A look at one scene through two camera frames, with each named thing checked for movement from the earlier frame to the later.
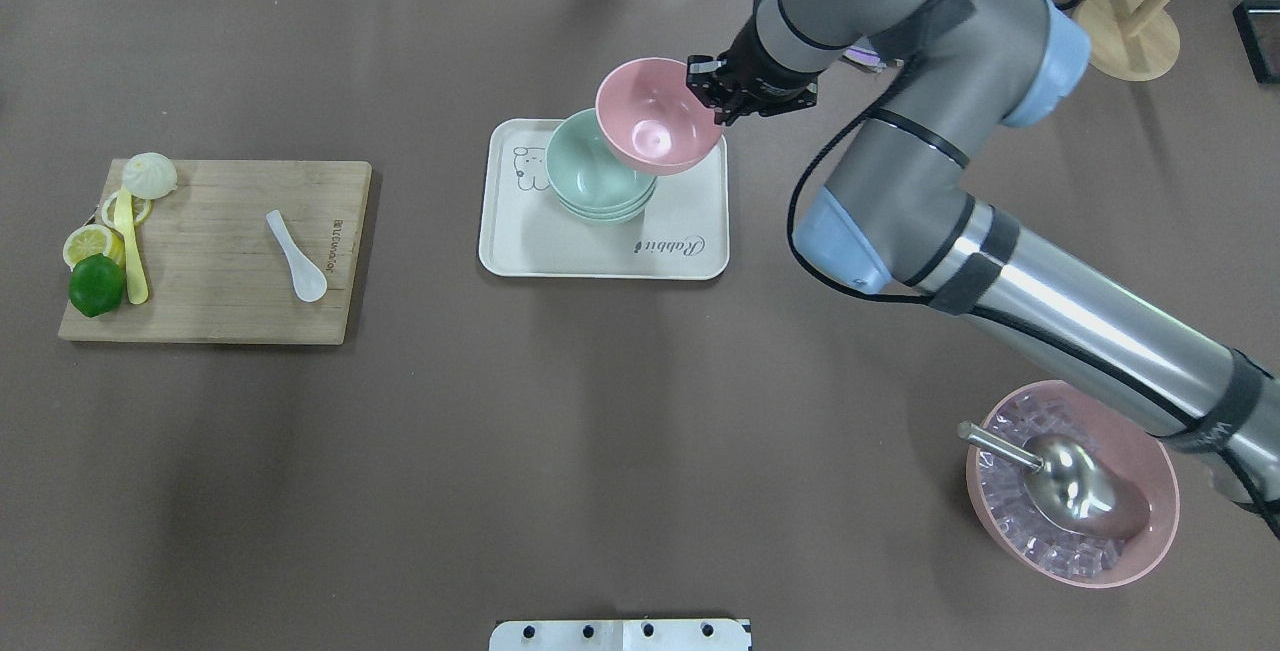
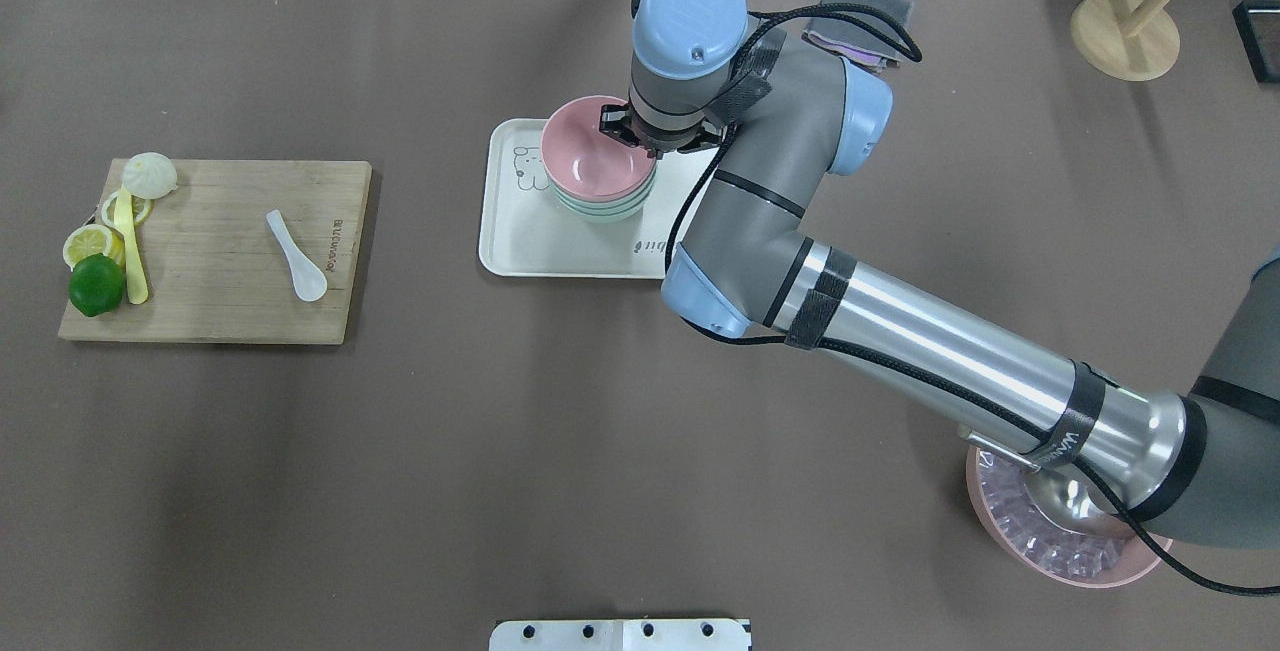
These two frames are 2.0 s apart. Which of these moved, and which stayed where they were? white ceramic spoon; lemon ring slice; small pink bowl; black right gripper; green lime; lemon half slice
Moved: black right gripper; small pink bowl
Stayed: lemon half slice; white ceramic spoon; green lime; lemon ring slice
